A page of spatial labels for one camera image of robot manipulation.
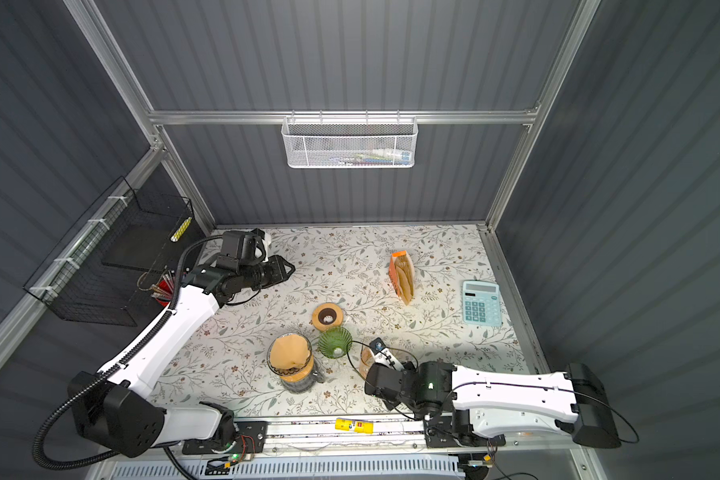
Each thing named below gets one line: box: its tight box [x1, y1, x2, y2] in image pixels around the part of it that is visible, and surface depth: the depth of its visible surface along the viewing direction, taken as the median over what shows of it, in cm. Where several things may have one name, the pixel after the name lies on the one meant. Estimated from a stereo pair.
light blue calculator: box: [462, 280, 502, 326], surface depth 98 cm
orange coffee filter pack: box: [388, 250, 415, 305], surface depth 98 cm
